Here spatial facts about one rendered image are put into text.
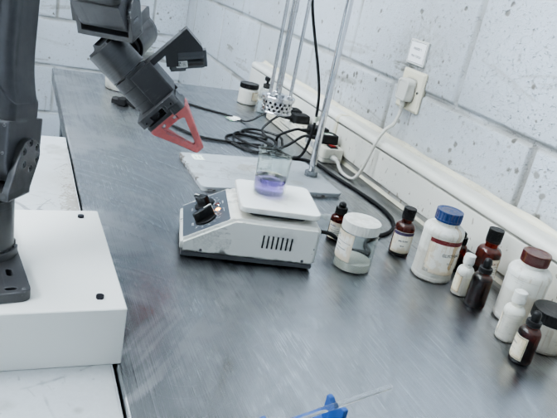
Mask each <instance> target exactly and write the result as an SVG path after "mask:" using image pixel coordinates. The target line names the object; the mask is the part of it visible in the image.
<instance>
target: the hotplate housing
mask: <svg viewBox="0 0 557 418"><path fill-rule="evenodd" d="M225 191H226V196H227V201H228V206H229V211H230V219H229V220H228V221H224V222H221V223H220V224H217V225H214V226H211V227H208V228H206V229H204V230H201V231H198V232H195V233H192V234H190V235H188V236H183V208H181V210H180V223H179V248H181V255H190V256H198V257H206V258H213V259H221V260H236V261H244V262H251V263H259V264H266V265H281V266H288V267H296V268H304V269H311V263H314V260H315V256H316V253H317V246H318V242H319V239H320V235H321V230H320V228H319V225H318V224H317V222H316V221H307V220H300V219H293V218H287V217H281V216H268V215H261V214H254V213H248V212H244V211H241V210H240V206H239V202H238V197H237V194H236V190H235V188H231V189H226V190H225Z"/></svg>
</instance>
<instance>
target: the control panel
mask: <svg viewBox="0 0 557 418"><path fill-rule="evenodd" d="M209 198H213V199H214V201H215V202H214V204H213V205H212V207H213V209H214V213H215V214H216V218H215V219H214V220H213V221H211V222H209V223H207V224H205V225H200V226H199V225H197V224H196V223H195V220H194V217H193V215H192V214H193V213H194V212H196V211H198V210H196V209H195V205H196V204H197V202H196V201H195V202H191V203H188V204H186V205H184V206H183V236H188V235H190V234H192V233H195V232H198V231H201V230H204V229H206V228H208V227H211V226H214V225H217V224H220V223H221V222H224V221H228V220H229V219H230V211H229V206H228V201H227V196H226V191H225V190H224V191H222V192H218V193H216V194H213V195H210V196H209ZM217 202H219V203H220V204H219V205H216V206H215V204H216V203H217ZM217 207H219V208H220V210H217V211H216V208H217Z"/></svg>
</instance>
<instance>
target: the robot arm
mask: <svg viewBox="0 0 557 418"><path fill-rule="evenodd" d="M39 6H40V0H0V304H10V303H19V302H24V301H27V300H29V298H30V296H31V287H30V285H29V282H28V279H27V275H26V272H25V270H24V267H23V264H22V261H21V258H20V255H19V253H18V250H17V244H16V239H15V238H14V218H15V199H17V198H19V197H21V196H23V195H25V194H27V193H29V192H30V186H31V181H32V179H33V176H34V173H35V171H36V166H37V164H38V161H39V157H40V146H41V129H42V119H40V118H37V112H38V100H37V98H36V86H35V53H36V34H37V25H38V16H39ZM70 8H71V14H72V20H74V21H76V25H77V31H78V33H81V34H85V35H89V36H97V37H101V38H100V39H99V40H98V41H97V42H96V43H95V44H94V45H93V47H94V51H93V52H92V53H91V54H90V55H89V57H90V60H91V61H92V62H93V63H94V64H95V65H96V66H97V67H98V68H99V69H100V71H101V72H102V73H103V74H104V75H105V76H106V77H107V78H108V79H109V80H110V81H111V82H112V83H113V85H114V86H115V87H116V88H117V89H118V90H119V91H120V92H121V93H122V94H123V95H124V96H125V97H126V99H127V100H128V101H129V102H130V103H131V104H132V105H133V106H134V107H135V108H136V109H137V110H138V111H139V117H138V124H139V125H140V126H141V127H142V128H143V129H146V128H148V130H149V131H150V133H151V134H152V135H154V136H157V137H159V138H161V139H165V140H167V141H169V142H172V143H175V144H178V145H180V146H182V147H183V148H187V149H189V150H191V151H193V152H195V153H198V152H199V151H201V150H202V149H203V148H204V146H203V143H202V141H201V137H200V135H199V133H198V130H197V127H196V124H195V121H194V119H193V116H192V113H191V110H190V107H189V104H188V102H187V99H186V98H185V97H184V96H183V95H180V94H179V93H178V91H177V88H178V87H177V86H176V85H175V83H174V80H173V79H172V78H171V77H170V76H169V74H168V73H167V72H166V71H165V70H164V69H163V68H162V67H161V66H160V65H159V64H158V62H159V61H160V60H161V59H162V58H163V57H164V56H166V63H167V67H169V70H171V72H173V71H185V70H186V69H191V68H202V67H205V66H207V57H206V48H202V44H201V43H200V41H199V40H198V39H197V38H196V36H195V35H194V34H193V33H192V32H191V30H190V29H189V28H188V27H187V26H185V27H184V28H183V29H181V30H180V31H179V32H178V33H177V34H176V35H175V36H174V37H173V38H172V39H170V40H169V41H168V42H167V43H166V44H165V45H163V46H162V47H161V48H160V49H159V50H157V51H156V52H155V53H154V54H153V55H151V56H150V57H149V58H148V59H146V60H143V61H142V59H143V58H142V56H143V54H144V53H145V52H146V51H147V50H148V49H149V48H150V47H151V45H152V44H153V43H154V42H155V41H156V40H157V27H156V25H155V23H154V21H153V20H152V19H151V18H150V10H149V6H145V5H141V3H140V0H70ZM181 118H185V120H186V122H187V125H188V127H189V129H190V131H191V135H192V137H193V139H194V142H193V143H192V142H190V141H189V140H187V139H185V138H183V137H182V136H180V135H178V134H176V133H174V132H173V131H171V130H170V129H169V128H170V127H171V126H172V125H173V124H175V123H176V122H177V121H178V120H179V119H181Z"/></svg>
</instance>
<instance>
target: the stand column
mask: <svg viewBox="0 0 557 418"><path fill-rule="evenodd" d="M353 3H354V0H346V5H345V9H344V13H343V16H342V20H341V27H340V31H339V35H338V38H337V45H336V50H335V53H334V57H333V61H332V68H331V71H330V75H329V79H328V83H327V90H326V94H325V98H324V101H323V106H322V112H321V116H320V119H319V124H318V127H317V134H316V138H315V142H314V146H313V150H312V156H311V160H310V164H309V168H308V169H305V173H304V175H305V176H307V177H317V171H316V170H315V169H316V166H317V160H318V155H319V152H320V147H321V144H322V137H323V134H324V130H325V126H326V122H327V116H328V112H329V108H330V104H331V100H332V94H333V90H334V86H335V83H336V78H337V72H338V68H339V65H340V60H341V54H342V50H343V47H344V42H345V39H346V32H347V28H348V25H349V21H350V17H351V10H352V7H353Z"/></svg>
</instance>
